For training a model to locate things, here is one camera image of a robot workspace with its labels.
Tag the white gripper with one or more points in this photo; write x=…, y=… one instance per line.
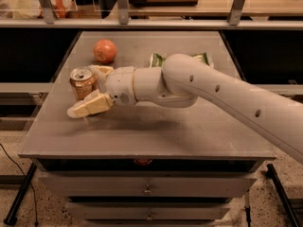
x=120, y=85

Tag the orange LaCroix soda can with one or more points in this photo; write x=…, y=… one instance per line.
x=83, y=82

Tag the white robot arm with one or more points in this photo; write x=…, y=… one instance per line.
x=180, y=81

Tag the orange fruit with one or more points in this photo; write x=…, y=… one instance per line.
x=105, y=51

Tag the green chip bag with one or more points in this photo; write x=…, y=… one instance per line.
x=158, y=60

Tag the grey drawer cabinet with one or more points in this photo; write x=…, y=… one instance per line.
x=140, y=140

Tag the top drawer with knob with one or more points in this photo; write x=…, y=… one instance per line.
x=210, y=186

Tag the drawer with knob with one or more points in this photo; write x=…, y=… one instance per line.
x=210, y=186
x=147, y=211

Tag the clear plastic bag orange item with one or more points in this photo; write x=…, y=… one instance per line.
x=32, y=9

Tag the lower drawer with knob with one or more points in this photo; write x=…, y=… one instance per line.
x=147, y=211

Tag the black left floor rail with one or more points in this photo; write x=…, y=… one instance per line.
x=11, y=218

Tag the black floor rail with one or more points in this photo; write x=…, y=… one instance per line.
x=292, y=207
x=11, y=218

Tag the black right floor rail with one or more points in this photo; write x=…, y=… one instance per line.
x=292, y=207

